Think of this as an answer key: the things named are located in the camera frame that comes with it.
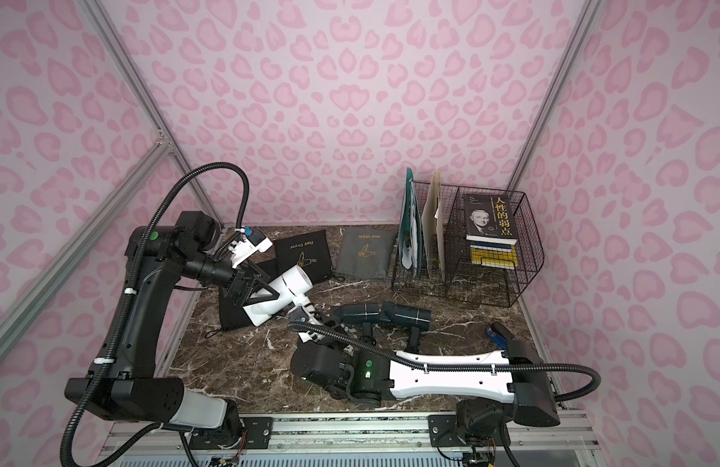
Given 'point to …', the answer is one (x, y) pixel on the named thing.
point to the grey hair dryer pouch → (364, 252)
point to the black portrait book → (490, 218)
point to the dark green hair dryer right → (412, 317)
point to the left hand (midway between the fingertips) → (270, 285)
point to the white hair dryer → (288, 288)
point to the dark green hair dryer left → (365, 313)
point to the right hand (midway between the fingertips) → (313, 325)
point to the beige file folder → (433, 226)
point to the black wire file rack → (464, 280)
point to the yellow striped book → (494, 254)
